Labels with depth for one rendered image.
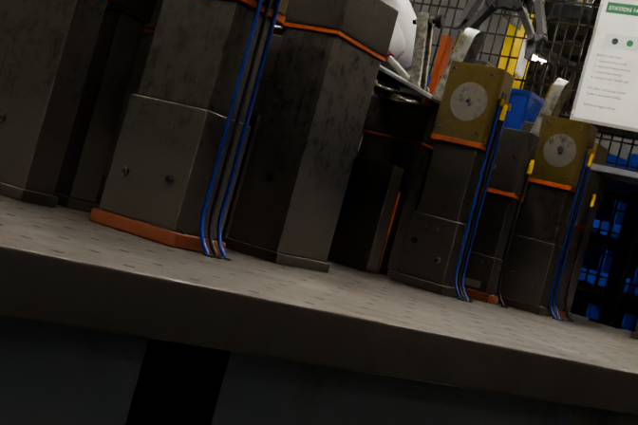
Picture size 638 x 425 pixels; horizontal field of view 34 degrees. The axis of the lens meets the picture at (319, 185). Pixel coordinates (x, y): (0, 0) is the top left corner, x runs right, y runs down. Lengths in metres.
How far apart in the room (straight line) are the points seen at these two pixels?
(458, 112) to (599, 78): 1.03
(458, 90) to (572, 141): 0.36
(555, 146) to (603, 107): 0.67
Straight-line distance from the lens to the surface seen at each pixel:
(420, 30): 2.14
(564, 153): 1.89
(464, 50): 1.63
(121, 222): 1.02
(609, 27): 2.61
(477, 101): 1.58
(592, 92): 2.58
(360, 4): 1.22
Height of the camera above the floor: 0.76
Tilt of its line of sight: 2 degrees up
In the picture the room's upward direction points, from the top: 15 degrees clockwise
